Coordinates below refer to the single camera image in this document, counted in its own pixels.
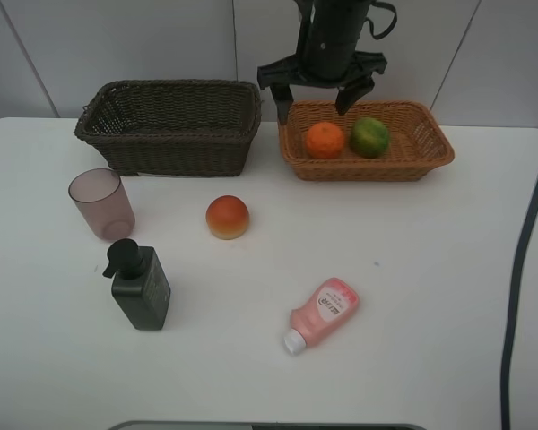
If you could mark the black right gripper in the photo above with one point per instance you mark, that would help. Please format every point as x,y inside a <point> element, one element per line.
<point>322,66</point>

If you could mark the orange mandarin fruit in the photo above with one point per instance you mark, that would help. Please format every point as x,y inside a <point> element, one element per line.
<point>325,140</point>

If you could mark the green mango fruit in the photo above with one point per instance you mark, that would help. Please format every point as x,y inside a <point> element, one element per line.
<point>369,138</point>

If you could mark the red-yellow peach fruit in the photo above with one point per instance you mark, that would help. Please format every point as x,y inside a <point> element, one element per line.
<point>227,217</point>

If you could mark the pink lotion bottle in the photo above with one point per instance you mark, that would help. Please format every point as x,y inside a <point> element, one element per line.
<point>329,307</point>

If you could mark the translucent pink plastic cup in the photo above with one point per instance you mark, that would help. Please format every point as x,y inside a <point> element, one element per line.
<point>100,196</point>

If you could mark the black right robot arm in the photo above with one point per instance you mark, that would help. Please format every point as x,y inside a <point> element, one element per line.
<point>341,22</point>

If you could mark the light orange wicker basket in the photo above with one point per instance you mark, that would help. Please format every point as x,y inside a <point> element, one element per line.
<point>416,143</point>

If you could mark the dark brown wicker basket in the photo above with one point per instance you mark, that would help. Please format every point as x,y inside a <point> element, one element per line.
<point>195,128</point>

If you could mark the black pump dispenser bottle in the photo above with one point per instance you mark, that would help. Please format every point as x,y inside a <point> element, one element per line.
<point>139,284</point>

